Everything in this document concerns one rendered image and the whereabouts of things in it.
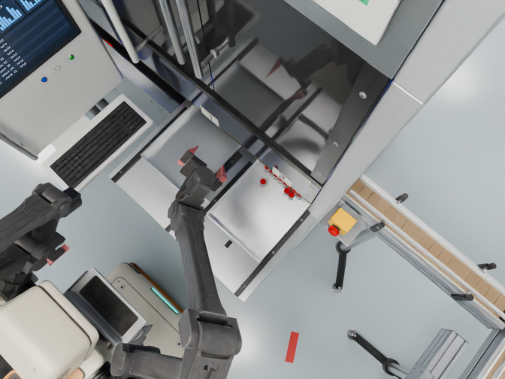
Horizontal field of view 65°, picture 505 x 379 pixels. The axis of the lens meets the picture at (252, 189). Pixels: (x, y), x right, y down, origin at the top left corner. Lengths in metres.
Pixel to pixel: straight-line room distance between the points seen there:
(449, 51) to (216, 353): 0.59
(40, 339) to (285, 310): 1.52
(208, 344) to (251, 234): 0.76
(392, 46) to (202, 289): 0.55
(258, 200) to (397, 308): 1.26
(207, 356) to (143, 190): 0.91
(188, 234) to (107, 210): 1.61
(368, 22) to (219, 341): 0.56
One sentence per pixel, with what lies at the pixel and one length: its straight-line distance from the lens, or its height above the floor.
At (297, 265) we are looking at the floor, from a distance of 2.34.
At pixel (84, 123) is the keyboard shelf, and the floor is 0.80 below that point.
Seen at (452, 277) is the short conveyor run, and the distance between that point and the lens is 1.55.
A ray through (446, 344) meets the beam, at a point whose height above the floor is 0.55.
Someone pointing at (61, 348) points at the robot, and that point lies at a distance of 1.05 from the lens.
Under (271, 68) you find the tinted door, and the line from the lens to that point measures 0.87.
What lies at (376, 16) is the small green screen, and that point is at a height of 1.90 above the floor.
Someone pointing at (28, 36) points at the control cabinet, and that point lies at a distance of 1.43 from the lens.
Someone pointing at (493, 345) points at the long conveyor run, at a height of 0.91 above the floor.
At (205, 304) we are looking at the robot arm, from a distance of 0.79.
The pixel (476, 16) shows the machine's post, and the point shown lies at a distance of 0.50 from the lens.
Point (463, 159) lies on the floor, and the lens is 2.78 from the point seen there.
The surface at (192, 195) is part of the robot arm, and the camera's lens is 1.02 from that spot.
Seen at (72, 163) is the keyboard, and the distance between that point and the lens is 1.72.
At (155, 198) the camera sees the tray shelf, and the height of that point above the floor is 0.88.
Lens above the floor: 2.32
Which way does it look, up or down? 75 degrees down
